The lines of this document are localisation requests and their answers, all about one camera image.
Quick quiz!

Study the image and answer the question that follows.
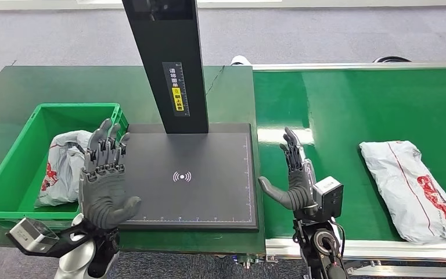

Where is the black weighing device with column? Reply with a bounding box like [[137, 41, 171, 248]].
[[118, 0, 260, 232]]

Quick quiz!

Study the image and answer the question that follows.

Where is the dark green table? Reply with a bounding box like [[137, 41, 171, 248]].
[[0, 65, 267, 255]]

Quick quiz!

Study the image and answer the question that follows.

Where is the aluminium conveyor frame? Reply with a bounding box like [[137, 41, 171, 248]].
[[251, 62, 446, 278]]

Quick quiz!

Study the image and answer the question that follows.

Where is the green plastic crate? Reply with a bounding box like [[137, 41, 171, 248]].
[[0, 102, 129, 230]]

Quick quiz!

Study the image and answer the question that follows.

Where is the small white object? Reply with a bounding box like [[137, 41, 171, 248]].
[[231, 55, 252, 67]]

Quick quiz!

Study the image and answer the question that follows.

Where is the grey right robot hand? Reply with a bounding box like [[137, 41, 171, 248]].
[[258, 127, 318, 212]]

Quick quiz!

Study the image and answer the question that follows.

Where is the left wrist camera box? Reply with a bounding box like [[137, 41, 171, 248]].
[[6, 217, 60, 256]]

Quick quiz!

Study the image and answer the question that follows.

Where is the green conveyor belt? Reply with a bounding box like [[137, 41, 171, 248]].
[[253, 68, 446, 242]]

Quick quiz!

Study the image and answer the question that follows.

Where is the thin dark wire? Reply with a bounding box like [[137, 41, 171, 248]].
[[206, 65, 225, 95]]

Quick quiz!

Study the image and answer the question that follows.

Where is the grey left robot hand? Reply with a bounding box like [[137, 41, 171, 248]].
[[78, 118, 142, 231]]

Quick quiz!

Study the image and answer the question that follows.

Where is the white red printed mail package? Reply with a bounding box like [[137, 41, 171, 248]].
[[358, 140, 446, 246], [35, 130, 93, 208]]

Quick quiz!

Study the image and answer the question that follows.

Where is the black cable loop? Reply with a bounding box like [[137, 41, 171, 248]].
[[373, 56, 412, 64]]

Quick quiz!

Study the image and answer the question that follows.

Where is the black yellow ruler label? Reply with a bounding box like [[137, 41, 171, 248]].
[[162, 61, 190, 117]]

